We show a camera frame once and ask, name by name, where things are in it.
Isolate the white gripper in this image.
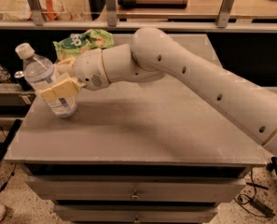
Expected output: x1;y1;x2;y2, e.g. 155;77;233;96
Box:
38;49;110;101

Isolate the blue label plastic bottle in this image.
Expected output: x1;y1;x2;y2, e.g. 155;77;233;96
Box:
15;43;77;118

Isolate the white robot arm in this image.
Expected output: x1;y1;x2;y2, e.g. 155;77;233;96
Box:
38;28;277;156

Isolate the small water bottle on shelf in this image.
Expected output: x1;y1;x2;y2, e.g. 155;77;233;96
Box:
0;64;11;83

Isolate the green chip bag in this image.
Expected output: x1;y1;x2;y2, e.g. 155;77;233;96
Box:
53;29;115;61

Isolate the dark soda can on shelf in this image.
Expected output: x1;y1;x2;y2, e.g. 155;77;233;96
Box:
14;71;32;91

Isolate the orange white plastic bag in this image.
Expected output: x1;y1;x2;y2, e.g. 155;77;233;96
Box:
3;0;73;21

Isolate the grey drawer cabinet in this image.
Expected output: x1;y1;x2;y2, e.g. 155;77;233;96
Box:
6;77;266;224

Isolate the black stand leg left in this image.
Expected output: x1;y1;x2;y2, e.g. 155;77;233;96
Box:
0;119;22;185

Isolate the metal rail bracket left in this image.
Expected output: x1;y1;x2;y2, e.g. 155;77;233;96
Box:
27;0;46;26

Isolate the metal rail bracket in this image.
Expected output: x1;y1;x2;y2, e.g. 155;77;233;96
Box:
105;0;118;27
215;0;235;28
27;0;46;26

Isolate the metal rail bracket middle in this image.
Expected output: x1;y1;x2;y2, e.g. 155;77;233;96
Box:
105;0;118;27

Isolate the metal rail bracket right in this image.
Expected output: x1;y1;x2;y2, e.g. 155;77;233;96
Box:
215;0;235;28

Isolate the black cable with adapter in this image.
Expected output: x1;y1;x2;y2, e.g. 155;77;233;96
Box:
234;168;276;218

